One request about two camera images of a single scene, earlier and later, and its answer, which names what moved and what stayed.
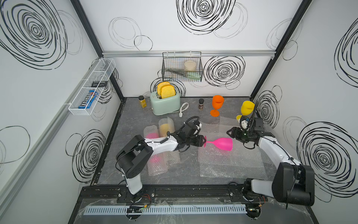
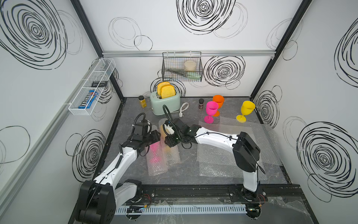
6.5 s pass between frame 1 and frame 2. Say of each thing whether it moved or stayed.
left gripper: moved
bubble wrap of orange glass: stayed
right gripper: moved
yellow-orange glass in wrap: stayed
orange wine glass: stayed
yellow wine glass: stayed
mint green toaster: stayed
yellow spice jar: stayed
